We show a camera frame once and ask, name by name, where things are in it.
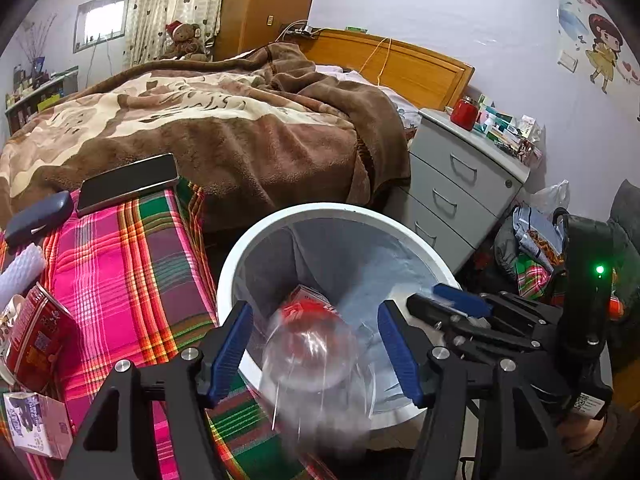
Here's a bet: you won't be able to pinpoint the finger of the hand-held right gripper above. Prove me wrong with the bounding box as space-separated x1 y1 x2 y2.
432 283 501 318
406 294 481 333

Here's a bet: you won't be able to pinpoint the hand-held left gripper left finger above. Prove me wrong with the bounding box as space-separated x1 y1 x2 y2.
59 301 255 480

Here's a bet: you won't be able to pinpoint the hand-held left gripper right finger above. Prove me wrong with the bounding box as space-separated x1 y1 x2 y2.
377 300 568 480

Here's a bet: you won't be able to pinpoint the clear plastic bottle red label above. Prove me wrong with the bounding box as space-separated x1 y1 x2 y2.
260 305 378 431

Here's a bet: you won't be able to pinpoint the red white milk carton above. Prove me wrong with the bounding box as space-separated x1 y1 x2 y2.
282 284 343 321

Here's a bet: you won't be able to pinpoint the white trash bin with liner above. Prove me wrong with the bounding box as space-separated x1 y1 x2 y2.
216 202 463 431

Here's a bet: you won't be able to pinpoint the white foam fruit net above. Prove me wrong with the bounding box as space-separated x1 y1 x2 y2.
0 241 47 307

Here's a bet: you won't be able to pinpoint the pile of colourful bags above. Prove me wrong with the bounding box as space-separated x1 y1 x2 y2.
492 205 568 301

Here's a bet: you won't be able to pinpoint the grey cloth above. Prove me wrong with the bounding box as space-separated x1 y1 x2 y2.
610 180 640 261

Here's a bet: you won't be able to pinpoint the white plastic bag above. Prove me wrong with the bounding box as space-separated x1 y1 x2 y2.
531 180 571 216

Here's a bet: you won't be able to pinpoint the grey drawer nightstand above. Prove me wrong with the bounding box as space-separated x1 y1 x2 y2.
385 107 531 273

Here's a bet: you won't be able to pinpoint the pink green plaid cloth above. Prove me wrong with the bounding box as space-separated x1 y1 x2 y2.
0 177 351 480

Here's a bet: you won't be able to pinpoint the pile of small boxes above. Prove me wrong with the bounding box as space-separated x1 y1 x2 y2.
475 94 545 163

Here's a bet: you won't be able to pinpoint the red jar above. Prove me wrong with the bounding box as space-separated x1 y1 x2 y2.
450 96 476 130

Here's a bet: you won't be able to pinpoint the black smartphone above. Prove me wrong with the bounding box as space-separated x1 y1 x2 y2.
76 152 180 217

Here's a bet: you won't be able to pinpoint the brown beige fleece blanket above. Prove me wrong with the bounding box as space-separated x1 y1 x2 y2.
0 42 412 233

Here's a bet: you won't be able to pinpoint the purple white drink carton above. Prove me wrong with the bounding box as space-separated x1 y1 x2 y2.
2 391 72 461

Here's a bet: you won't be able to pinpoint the white patterned paper cup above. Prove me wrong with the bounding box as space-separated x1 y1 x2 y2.
0 294 27 361

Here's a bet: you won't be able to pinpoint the wooden bed headboard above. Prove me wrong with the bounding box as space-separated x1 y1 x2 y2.
302 28 476 111

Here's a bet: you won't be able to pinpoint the dark blue glasses case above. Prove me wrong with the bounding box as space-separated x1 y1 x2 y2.
4 191 75 248

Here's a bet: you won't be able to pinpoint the power strip with plugs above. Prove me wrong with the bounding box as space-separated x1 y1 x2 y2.
280 20 321 40

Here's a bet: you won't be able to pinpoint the cluttered storage shelf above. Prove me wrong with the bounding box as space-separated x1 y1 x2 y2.
4 67 81 133

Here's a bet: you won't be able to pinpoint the brown teddy bear red hat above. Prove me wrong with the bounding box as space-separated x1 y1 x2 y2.
162 20 208 61

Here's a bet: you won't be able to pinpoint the row of toiletry bottles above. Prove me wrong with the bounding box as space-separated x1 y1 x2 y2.
10 65 51 96

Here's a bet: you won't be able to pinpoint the small barred window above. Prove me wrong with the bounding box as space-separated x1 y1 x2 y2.
72 0 133 53

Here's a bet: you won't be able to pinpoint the dried branches in vase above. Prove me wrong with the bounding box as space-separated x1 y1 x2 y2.
12 12 58 73

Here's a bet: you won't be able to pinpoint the cartoon girl wall sticker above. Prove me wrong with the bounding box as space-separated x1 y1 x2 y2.
557 0 640 96

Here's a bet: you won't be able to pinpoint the orange charging cable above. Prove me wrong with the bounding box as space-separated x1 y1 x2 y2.
360 36 393 88

